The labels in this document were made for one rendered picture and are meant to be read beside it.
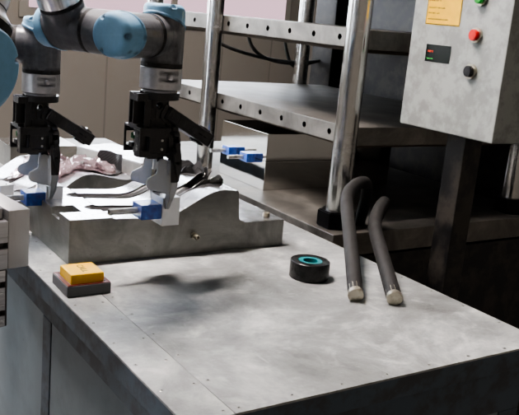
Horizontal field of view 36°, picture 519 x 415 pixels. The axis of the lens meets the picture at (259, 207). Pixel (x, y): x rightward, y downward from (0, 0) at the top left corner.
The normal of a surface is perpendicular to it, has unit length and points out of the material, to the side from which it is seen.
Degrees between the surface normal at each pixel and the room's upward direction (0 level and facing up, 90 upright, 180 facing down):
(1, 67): 97
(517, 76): 90
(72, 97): 90
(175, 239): 90
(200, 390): 0
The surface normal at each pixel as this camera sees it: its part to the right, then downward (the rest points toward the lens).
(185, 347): 0.09, -0.97
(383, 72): -0.84, 0.05
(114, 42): -0.44, 0.18
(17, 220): 0.65, 0.24
